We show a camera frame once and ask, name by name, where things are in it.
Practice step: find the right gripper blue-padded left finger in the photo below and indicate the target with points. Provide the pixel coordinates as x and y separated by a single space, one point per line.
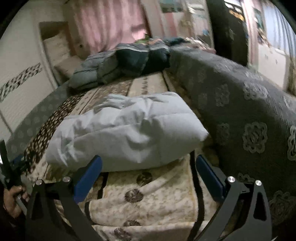
53 212

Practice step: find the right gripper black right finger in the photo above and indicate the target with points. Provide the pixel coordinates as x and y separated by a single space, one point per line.
243 212

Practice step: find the person's left hand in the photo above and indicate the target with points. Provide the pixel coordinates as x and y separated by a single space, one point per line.
10 204

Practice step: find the floral brown fleece blanket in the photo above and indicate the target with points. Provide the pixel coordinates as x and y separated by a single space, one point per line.
155 204

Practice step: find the white louvered wardrobe door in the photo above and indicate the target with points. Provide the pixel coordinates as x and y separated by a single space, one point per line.
24 81

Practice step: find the beige pillow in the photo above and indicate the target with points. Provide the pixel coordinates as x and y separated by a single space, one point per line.
68 66

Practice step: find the grey-blue puffer jacket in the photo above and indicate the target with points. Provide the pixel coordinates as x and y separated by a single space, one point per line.
98 69

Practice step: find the white low cabinet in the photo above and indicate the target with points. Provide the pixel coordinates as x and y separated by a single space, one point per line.
274 65

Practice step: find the dark navy striped jacket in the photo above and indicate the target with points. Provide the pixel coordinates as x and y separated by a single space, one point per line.
139 59

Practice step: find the pink curtain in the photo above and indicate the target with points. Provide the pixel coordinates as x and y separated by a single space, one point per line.
102 25

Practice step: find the wall poster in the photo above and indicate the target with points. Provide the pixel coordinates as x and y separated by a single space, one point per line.
171 6

